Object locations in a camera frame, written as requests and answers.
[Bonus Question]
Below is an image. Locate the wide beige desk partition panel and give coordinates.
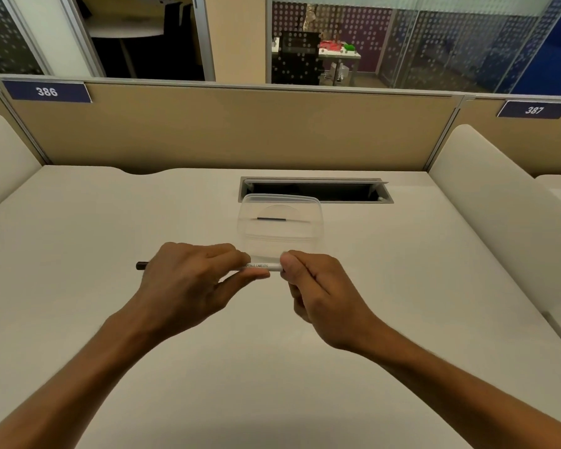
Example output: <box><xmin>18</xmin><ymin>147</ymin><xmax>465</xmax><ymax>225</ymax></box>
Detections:
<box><xmin>0</xmin><ymin>77</ymin><xmax>464</xmax><ymax>175</ymax></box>

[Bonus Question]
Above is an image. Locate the dotted glass partition wall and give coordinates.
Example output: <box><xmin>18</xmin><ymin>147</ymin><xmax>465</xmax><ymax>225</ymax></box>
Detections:
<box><xmin>388</xmin><ymin>0</ymin><xmax>561</xmax><ymax>95</ymax></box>

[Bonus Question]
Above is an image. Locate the metal desk cable tray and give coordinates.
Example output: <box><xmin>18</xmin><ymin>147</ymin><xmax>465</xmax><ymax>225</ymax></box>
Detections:
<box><xmin>238</xmin><ymin>176</ymin><xmax>395</xmax><ymax>204</ymax></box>

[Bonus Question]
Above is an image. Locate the white pen with black cap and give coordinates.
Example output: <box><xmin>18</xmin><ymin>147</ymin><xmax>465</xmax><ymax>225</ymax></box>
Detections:
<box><xmin>136</xmin><ymin>261</ymin><xmax>284</xmax><ymax>273</ymax></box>

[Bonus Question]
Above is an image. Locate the person's right forearm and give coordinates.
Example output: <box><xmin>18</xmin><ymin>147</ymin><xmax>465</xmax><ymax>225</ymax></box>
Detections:
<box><xmin>362</xmin><ymin>322</ymin><xmax>561</xmax><ymax>449</ymax></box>

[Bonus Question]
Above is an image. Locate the narrow beige desk partition panel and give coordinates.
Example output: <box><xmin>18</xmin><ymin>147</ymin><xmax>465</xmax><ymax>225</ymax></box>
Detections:
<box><xmin>442</xmin><ymin>95</ymin><xmax>561</xmax><ymax>178</ymax></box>

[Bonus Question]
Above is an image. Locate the round white table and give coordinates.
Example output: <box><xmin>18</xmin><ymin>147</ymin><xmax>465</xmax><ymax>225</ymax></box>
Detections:
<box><xmin>83</xmin><ymin>15</ymin><xmax>170</xmax><ymax>79</ymax></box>

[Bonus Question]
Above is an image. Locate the clear plastic container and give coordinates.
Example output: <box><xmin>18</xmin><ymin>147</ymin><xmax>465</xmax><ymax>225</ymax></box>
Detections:
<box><xmin>237</xmin><ymin>193</ymin><xmax>324</xmax><ymax>263</ymax></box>

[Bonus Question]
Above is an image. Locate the person's right hand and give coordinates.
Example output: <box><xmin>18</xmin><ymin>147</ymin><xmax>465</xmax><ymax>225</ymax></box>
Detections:
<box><xmin>280</xmin><ymin>250</ymin><xmax>387</xmax><ymax>357</ymax></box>

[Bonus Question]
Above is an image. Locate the black office chair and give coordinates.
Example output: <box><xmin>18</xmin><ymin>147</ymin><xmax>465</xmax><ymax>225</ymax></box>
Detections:
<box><xmin>272</xmin><ymin>30</ymin><xmax>326</xmax><ymax>86</ymax></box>

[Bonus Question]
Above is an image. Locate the white rectangular table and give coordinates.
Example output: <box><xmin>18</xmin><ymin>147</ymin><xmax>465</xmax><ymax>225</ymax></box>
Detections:
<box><xmin>271</xmin><ymin>44</ymin><xmax>362</xmax><ymax>87</ymax></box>

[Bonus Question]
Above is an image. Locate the blue number label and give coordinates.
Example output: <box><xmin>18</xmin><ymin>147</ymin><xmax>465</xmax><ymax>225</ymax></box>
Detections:
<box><xmin>496</xmin><ymin>100</ymin><xmax>561</xmax><ymax>120</ymax></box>
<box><xmin>2</xmin><ymin>80</ymin><xmax>93</xmax><ymax>104</ymax></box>

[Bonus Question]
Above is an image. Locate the person's left hand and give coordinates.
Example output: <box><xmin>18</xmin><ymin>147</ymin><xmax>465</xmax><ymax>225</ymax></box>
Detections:
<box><xmin>139</xmin><ymin>242</ymin><xmax>271</xmax><ymax>343</ymax></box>

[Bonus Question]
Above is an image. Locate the person's left forearm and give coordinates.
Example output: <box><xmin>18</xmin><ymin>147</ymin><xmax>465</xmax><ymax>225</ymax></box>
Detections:
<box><xmin>0</xmin><ymin>309</ymin><xmax>162</xmax><ymax>449</ymax></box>

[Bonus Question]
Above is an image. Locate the white rounded side divider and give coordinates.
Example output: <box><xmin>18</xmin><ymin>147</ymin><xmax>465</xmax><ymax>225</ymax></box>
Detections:
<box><xmin>0</xmin><ymin>109</ymin><xmax>44</xmax><ymax>220</ymax></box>
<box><xmin>428</xmin><ymin>124</ymin><xmax>561</xmax><ymax>361</ymax></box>

